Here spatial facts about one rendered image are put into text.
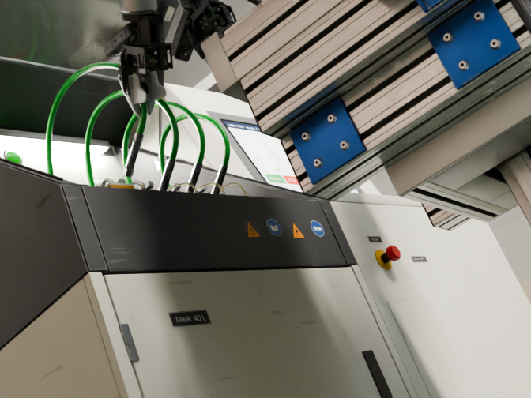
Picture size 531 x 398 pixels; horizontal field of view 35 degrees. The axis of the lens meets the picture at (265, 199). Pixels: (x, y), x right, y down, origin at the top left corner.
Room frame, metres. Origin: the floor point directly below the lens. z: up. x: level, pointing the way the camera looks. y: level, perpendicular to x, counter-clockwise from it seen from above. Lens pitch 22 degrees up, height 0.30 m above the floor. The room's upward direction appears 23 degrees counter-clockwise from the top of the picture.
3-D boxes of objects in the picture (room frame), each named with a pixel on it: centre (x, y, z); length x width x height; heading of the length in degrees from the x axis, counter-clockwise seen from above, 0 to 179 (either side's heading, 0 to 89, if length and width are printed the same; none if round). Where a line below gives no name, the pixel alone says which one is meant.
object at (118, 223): (1.50, 0.10, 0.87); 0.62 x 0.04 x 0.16; 143
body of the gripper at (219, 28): (1.54, -0.04, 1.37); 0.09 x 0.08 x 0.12; 53
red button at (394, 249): (1.83, -0.20, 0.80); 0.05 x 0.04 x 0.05; 143
